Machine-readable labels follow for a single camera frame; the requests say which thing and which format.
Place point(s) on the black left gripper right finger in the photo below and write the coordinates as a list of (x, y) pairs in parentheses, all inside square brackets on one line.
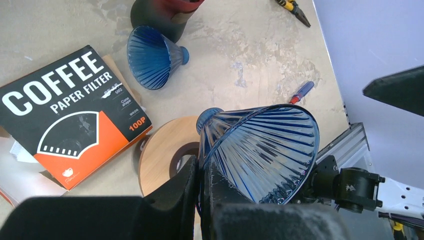
[(226, 214)]

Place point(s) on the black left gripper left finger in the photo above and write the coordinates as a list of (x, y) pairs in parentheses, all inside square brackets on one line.
[(168, 213)]

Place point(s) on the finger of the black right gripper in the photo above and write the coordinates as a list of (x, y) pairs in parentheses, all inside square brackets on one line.
[(403, 90)]

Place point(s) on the wooden dripper ring holder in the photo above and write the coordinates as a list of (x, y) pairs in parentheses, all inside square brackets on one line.
[(164, 148)]

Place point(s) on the blue glass dripper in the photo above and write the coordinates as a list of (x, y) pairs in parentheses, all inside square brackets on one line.
[(152, 57), (266, 152)]

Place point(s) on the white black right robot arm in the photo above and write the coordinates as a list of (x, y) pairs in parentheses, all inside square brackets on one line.
[(342, 174)]

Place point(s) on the black orange coffee filter box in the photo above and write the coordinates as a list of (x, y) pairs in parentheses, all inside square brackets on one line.
[(72, 115)]

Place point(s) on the white paper coffee filters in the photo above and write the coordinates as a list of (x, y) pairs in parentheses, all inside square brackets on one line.
[(21, 176)]

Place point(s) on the yellow black pliers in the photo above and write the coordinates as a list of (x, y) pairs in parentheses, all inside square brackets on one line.
[(293, 8)]

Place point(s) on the dark carafe with red rim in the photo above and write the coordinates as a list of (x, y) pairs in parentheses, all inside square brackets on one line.
[(169, 17)]

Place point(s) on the aluminium frame rail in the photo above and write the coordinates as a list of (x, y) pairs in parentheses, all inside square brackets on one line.
[(350, 149)]

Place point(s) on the red handled screwdriver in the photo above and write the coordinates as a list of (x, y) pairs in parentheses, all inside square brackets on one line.
[(303, 91)]

